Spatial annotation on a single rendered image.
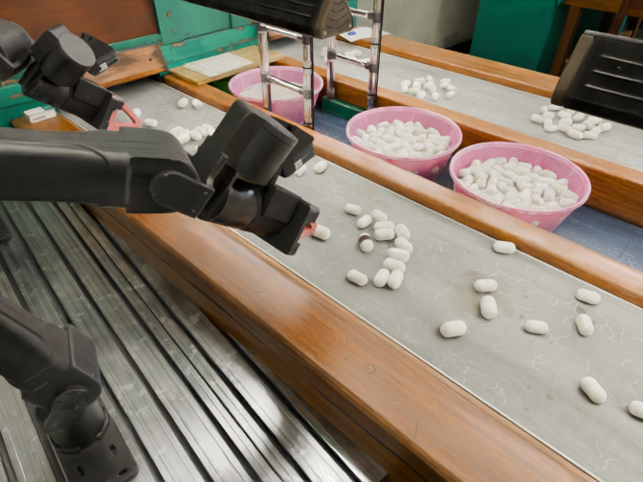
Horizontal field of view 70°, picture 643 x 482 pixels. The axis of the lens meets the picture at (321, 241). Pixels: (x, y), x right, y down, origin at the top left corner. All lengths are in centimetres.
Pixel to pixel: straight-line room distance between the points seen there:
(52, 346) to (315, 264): 39
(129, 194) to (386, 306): 41
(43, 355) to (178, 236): 33
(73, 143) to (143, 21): 107
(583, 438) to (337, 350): 30
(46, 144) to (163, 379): 41
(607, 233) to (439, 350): 54
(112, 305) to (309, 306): 36
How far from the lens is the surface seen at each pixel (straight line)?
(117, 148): 44
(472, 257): 81
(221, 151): 46
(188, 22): 157
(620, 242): 108
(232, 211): 49
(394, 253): 76
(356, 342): 62
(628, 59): 59
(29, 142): 45
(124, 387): 75
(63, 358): 58
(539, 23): 356
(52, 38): 85
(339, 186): 95
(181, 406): 70
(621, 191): 112
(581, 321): 75
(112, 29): 146
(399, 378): 59
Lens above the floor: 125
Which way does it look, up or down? 39 degrees down
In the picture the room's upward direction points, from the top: straight up
